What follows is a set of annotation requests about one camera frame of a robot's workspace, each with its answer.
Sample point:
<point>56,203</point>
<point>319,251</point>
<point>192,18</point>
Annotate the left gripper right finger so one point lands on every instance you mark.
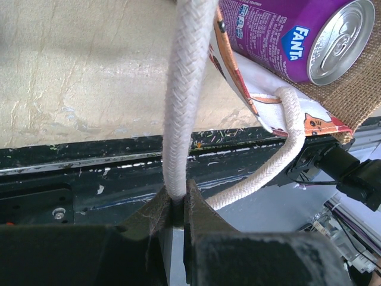
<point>215,253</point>

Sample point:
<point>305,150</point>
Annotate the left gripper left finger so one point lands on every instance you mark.
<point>135,252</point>

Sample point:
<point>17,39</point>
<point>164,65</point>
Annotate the patterned canvas tote bag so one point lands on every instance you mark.
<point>276,105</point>

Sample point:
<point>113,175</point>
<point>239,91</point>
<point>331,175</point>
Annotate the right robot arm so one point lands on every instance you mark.
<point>358,180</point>

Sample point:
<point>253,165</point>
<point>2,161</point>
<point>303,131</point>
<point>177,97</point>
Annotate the purple soda can front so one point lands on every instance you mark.
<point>303,41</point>

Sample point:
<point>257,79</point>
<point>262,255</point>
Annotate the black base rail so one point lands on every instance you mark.
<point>104,182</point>

